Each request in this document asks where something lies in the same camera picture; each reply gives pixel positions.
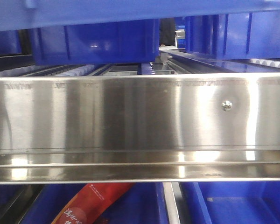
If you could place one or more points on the stainless steel shelf rail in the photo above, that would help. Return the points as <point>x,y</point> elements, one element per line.
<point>153,128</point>

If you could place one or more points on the white shelf divider rail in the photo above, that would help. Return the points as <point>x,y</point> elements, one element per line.
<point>172,196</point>

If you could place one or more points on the rear left blue bin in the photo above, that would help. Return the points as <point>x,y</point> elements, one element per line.
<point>101,43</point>

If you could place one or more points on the silver screw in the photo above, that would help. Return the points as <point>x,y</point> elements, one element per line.
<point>226,105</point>

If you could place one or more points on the rear right blue bin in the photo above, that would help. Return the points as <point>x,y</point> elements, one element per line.
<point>234,36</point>

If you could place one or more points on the blue plastic bin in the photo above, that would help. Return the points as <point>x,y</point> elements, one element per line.
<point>26,14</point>

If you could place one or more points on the lower left blue bin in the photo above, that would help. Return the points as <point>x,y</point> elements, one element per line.
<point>143,203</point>

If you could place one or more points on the lower right blue bin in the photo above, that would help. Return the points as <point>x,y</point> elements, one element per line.
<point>232,202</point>

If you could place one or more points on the red snack package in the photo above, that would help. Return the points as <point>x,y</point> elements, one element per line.
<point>90,202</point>

